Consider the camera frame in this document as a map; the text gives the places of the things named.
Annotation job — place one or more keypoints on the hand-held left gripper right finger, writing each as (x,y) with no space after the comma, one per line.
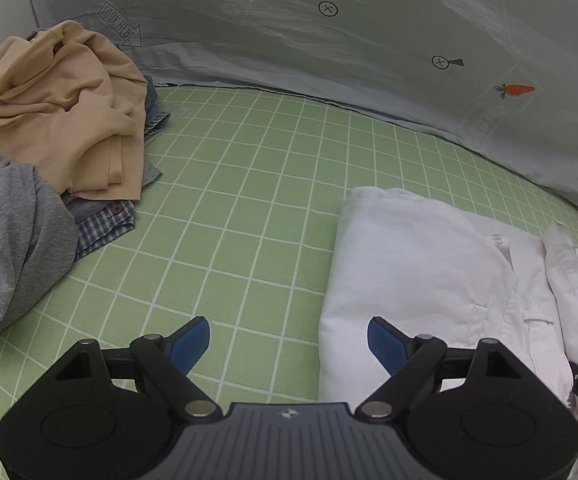
(389,347)

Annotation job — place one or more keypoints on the white pants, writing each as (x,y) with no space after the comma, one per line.
(419,260)

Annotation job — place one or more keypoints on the beige shirt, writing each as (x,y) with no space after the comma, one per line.
(59,125)

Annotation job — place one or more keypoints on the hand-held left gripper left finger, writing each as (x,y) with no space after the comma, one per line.
(189,347)

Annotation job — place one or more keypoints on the green grid mat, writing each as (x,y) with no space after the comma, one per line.
(249,185)

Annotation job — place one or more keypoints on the grey sweatpants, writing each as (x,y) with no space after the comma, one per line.
(14,250)

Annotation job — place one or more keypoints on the grey carrot print sheet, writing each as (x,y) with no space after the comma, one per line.
(269,35)

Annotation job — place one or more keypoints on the blue plaid shirt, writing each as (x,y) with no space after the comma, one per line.
(99,225)

